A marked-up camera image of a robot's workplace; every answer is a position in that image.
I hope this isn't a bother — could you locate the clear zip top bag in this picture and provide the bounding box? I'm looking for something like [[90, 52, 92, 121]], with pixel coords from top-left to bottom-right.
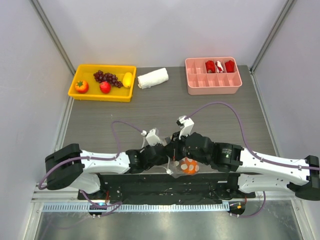
[[142, 126, 201, 179]]

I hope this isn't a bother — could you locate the yellow fake mango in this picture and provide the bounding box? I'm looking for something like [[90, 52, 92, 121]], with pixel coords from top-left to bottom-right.
[[122, 72, 133, 88]]

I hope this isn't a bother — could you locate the red fake tomato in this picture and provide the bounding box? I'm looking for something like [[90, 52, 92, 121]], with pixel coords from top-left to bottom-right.
[[99, 81, 112, 94]]

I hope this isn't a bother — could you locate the purple fake grape bunch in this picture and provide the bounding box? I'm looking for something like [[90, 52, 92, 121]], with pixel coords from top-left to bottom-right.
[[93, 70, 124, 88]]

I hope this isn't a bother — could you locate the orange red fake persimmon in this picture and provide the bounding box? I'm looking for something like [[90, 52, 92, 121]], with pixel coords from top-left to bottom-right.
[[74, 80, 89, 94]]

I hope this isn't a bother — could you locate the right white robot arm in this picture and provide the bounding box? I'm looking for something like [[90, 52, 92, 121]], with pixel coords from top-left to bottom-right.
[[169, 132, 320, 201]]

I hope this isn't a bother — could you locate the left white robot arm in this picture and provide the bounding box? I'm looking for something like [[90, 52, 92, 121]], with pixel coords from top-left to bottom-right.
[[38, 143, 174, 200]]

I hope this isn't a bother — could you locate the pink divided organizer box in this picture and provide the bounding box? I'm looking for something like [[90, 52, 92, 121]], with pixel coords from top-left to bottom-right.
[[185, 57, 243, 95]]

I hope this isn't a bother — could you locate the rolled white towel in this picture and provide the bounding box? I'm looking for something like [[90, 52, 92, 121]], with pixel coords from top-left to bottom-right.
[[137, 67, 169, 89]]

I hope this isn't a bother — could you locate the red white rolled cloth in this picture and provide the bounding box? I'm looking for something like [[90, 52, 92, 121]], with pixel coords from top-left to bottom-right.
[[215, 60, 225, 73]]

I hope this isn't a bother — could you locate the red rolled cloth left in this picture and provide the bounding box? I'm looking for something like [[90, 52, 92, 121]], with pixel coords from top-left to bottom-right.
[[205, 60, 216, 74]]

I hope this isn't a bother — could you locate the red rolled cloth right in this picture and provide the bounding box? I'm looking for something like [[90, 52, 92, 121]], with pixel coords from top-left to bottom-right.
[[224, 60, 235, 73]]

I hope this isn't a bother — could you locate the yellow plastic tray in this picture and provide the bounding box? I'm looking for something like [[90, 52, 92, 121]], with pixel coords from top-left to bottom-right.
[[68, 64, 137, 102]]

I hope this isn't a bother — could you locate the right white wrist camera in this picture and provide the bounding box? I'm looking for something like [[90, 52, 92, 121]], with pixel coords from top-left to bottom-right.
[[176, 115, 195, 140]]

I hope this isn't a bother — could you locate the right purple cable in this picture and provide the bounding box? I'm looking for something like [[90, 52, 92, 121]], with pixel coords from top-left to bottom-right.
[[186, 101, 320, 218]]

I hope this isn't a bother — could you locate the perforated metal cable rail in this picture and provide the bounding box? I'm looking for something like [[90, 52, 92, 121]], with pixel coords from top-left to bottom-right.
[[42, 202, 230, 213]]

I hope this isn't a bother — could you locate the grey aluminium corner rail right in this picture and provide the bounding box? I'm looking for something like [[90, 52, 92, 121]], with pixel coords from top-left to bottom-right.
[[249, 0, 297, 75]]

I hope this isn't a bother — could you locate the grey aluminium corner rail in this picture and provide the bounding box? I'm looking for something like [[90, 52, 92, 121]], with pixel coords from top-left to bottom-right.
[[249, 0, 297, 75], [29, 0, 76, 75]]

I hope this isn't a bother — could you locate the grey aluminium corner rail left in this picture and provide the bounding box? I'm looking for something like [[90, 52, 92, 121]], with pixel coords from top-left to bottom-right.
[[29, 0, 76, 75]]

